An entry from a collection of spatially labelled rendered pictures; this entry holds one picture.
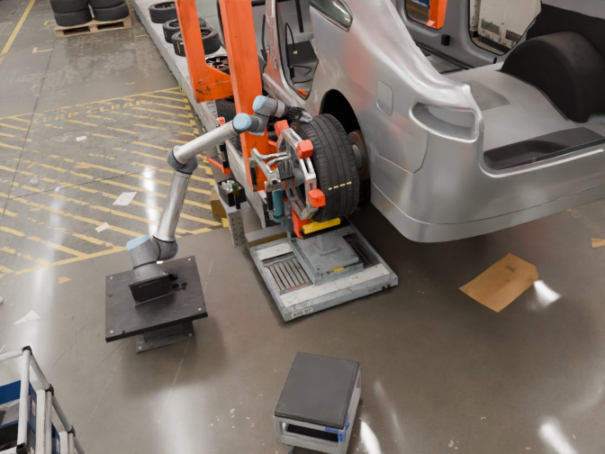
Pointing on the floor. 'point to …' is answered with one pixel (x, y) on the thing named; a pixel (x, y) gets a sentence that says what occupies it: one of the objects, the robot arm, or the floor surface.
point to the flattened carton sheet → (501, 282)
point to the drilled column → (237, 230)
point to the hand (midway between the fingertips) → (310, 118)
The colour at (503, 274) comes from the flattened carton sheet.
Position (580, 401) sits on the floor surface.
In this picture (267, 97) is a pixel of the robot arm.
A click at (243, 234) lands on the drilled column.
